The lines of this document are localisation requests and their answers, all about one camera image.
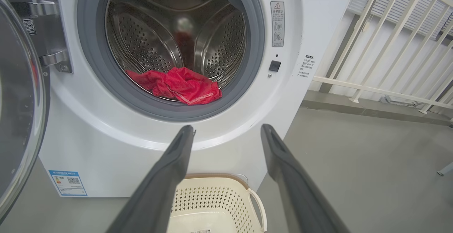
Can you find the metal door hinge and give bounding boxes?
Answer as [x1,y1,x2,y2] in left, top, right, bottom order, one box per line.
[12,0,73,74]

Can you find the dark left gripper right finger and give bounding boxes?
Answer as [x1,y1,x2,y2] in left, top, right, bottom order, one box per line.
[261,124,351,233]

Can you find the cream perforated laundry basket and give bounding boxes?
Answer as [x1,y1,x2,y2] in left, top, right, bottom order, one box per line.
[166,173,268,233]

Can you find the white furniture leg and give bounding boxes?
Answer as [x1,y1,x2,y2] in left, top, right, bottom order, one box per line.
[437,162,453,176]

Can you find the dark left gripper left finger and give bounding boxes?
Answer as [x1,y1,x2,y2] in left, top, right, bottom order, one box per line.
[106,125,196,233]

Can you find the stainless steel washing machine drum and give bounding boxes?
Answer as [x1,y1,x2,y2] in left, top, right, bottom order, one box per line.
[105,0,247,103]

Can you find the white washing machine body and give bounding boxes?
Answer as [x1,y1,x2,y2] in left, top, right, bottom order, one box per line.
[21,0,360,198]

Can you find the small QR code sticker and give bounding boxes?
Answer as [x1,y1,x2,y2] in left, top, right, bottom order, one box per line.
[23,18,37,35]

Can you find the grey floor curb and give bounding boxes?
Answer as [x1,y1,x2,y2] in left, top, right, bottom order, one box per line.
[303,91,453,126]

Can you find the white railing fence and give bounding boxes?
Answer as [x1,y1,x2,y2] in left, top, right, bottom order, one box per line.
[311,0,453,120]

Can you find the red garment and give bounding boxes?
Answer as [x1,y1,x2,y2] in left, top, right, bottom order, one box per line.
[126,67,223,105]

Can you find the grey warning sticker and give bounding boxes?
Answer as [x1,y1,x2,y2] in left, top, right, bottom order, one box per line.
[270,1,285,47]

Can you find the blue energy label sticker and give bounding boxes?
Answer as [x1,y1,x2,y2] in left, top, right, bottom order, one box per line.
[48,170,88,197]

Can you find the dark washing machine door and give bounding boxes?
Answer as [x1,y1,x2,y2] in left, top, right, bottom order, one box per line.
[0,0,50,223]

